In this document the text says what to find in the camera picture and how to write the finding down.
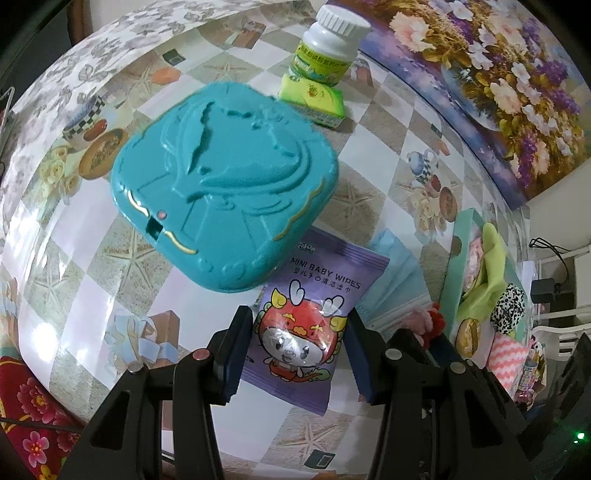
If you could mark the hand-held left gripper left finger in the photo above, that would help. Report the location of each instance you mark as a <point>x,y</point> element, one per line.
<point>233,355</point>

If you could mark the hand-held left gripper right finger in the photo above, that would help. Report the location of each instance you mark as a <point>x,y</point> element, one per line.
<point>360,355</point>

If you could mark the purple baby wipes pack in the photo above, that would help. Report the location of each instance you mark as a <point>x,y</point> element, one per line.
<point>300,295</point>

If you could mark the zebra print scrunchie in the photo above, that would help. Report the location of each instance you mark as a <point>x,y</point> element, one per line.
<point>508,307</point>

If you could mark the yellow-green cloth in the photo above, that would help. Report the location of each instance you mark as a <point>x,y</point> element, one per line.
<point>491,267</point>

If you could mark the white tray with teal rim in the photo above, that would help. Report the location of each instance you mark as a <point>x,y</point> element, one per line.
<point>461,258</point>

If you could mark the pink plush toy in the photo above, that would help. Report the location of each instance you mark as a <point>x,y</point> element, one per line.
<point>475,261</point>

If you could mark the colourful printed items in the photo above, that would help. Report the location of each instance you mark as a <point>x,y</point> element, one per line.
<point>531,369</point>

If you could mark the white plastic chair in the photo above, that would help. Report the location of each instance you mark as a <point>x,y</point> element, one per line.
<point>568,332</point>

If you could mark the pink chevron cloth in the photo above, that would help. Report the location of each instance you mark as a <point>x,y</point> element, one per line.
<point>505,362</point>

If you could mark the light blue face mask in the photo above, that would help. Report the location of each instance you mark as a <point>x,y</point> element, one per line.
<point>392,286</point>

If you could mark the red and pink plush ornament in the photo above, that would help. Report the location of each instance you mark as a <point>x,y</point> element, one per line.
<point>431,323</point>

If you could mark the black power adapter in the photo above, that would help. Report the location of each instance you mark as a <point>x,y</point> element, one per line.
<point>545,290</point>

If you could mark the checkered printed tablecloth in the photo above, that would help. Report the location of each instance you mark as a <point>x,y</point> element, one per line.
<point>92,286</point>

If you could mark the teal plastic case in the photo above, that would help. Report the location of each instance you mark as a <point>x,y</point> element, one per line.
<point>221,184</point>

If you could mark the red floral cloth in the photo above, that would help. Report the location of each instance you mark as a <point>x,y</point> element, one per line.
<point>32,415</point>

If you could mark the green tissue pack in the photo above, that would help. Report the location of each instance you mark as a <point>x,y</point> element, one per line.
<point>314,94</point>

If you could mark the large floral painting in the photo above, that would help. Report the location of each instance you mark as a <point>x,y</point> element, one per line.
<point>508,92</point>

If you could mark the white bottle with green label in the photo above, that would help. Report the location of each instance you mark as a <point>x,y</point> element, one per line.
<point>323,46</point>

